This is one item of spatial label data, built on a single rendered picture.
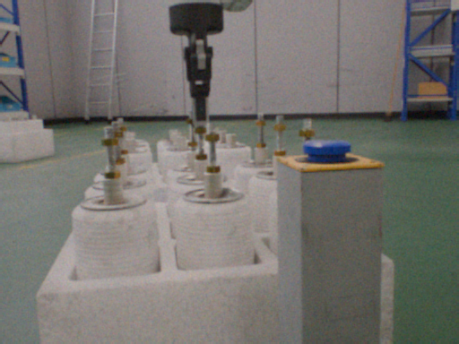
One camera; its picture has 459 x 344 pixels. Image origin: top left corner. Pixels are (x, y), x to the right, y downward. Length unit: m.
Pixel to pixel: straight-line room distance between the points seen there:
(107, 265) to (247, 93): 6.77
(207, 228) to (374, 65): 6.49
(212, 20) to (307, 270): 0.38
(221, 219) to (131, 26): 7.64
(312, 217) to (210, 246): 0.19
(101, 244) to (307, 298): 0.24
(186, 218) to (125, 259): 0.08
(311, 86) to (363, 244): 6.65
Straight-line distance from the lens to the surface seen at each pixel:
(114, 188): 0.55
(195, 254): 0.55
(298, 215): 0.38
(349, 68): 6.97
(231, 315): 0.54
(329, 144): 0.39
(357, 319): 0.42
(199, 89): 0.64
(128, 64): 8.09
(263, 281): 0.53
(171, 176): 0.77
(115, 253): 0.53
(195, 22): 0.64
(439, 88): 6.48
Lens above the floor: 0.37
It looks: 9 degrees down
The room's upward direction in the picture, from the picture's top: 2 degrees counter-clockwise
